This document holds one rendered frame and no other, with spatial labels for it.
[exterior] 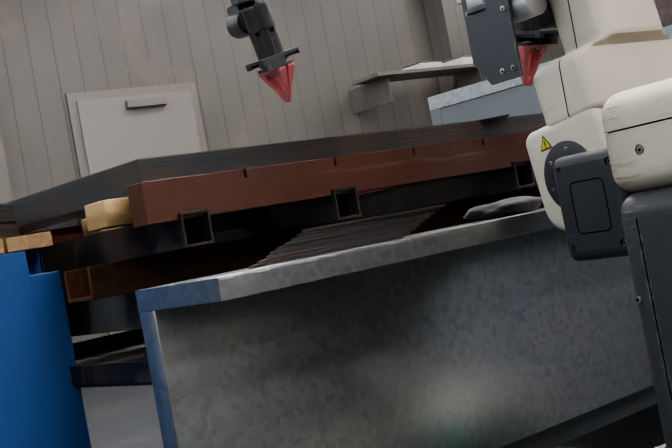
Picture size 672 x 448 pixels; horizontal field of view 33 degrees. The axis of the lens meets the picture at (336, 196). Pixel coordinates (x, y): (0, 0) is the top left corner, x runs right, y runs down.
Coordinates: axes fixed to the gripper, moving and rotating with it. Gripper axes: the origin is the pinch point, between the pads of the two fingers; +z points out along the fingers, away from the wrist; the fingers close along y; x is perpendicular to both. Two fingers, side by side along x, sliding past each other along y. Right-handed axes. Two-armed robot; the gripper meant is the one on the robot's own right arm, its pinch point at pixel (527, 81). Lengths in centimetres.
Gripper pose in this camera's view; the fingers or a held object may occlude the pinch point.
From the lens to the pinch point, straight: 210.0
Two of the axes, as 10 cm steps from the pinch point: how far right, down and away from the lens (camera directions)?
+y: 6.6, 0.8, -7.5
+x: 7.5, -1.2, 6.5
